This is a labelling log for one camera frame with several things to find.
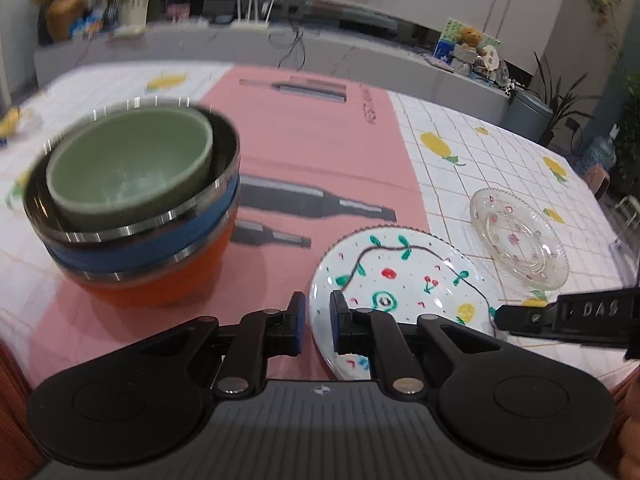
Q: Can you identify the hanging green vine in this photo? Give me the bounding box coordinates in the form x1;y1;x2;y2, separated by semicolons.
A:
580;0;623;56

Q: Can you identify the pink stool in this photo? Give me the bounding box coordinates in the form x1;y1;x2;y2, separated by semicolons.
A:
584;165;612;198

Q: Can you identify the clear glass plate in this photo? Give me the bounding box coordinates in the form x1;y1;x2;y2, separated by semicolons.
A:
469;187;571;291

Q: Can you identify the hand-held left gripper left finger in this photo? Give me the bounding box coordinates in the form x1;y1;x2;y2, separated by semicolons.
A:
135;291;307;395

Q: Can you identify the grey trash bin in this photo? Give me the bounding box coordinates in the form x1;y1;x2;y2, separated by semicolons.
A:
502;89;555;143

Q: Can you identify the blue water jug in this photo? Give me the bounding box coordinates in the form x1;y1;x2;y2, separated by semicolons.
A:
582;125;618;168

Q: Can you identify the brown round vase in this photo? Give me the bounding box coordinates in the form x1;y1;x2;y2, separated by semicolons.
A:
46;0;86;41

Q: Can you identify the grey marble media cabinet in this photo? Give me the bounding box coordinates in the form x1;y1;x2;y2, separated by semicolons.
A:
35;0;531;126

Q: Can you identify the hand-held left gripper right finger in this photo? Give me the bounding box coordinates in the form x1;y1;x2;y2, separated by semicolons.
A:
330;290;506;395

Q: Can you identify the brown teddy bear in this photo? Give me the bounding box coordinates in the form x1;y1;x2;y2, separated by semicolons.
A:
459;27;485;52

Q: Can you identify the white painted ceramic plate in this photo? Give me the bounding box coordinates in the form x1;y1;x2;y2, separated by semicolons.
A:
307;227;508;383

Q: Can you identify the green ceramic bowl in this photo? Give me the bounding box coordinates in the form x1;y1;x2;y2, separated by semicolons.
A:
46;105;215;231

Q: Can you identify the long-leaf potted plant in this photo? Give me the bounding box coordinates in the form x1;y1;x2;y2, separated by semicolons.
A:
532;52;601;146

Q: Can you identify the large leafy green plant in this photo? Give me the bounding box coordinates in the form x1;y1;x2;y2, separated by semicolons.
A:
615;72;640;196

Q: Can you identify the white router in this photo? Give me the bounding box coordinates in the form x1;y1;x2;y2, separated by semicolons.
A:
232;0;275;27

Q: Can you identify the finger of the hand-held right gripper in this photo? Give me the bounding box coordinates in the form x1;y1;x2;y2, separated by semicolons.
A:
492;287;640;361

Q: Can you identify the person's orange clothing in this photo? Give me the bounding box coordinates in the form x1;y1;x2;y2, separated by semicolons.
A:
0;340;640;480

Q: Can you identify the black cable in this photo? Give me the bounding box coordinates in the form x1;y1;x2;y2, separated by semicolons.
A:
269;27;307;72

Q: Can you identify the blue steel bowl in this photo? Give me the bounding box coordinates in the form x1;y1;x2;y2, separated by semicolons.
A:
22;100;242;281

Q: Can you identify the orange steel bowl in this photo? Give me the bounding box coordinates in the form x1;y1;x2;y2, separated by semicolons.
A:
50;215;241;308

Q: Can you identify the blue snack packet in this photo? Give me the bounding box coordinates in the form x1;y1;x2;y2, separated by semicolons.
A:
72;10;106;36

